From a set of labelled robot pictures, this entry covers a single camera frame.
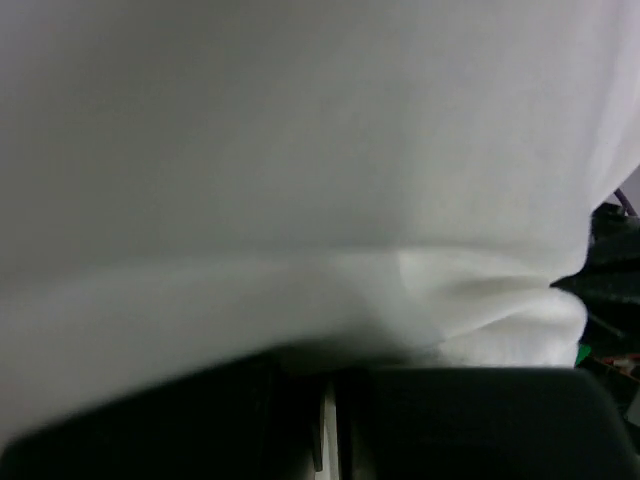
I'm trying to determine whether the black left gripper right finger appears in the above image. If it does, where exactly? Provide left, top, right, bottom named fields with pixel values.
left=335, top=368, right=639, bottom=479

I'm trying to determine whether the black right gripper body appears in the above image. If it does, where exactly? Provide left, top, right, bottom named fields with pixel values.
left=554, top=203, right=639, bottom=415

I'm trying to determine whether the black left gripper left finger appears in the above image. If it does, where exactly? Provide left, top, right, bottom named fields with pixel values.
left=1, top=356, right=323, bottom=479

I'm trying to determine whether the white pillow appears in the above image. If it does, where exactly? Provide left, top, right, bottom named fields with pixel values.
left=0, top=0, right=640, bottom=441

